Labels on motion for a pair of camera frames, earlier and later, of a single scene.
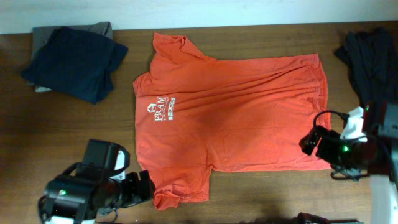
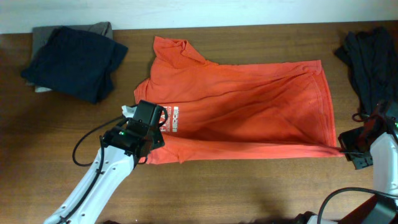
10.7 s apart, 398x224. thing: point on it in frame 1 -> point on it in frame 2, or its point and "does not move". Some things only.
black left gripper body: x=131 y=190 -> x=157 y=135
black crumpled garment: x=372 y=57 does not move
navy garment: x=77 y=63 does not move
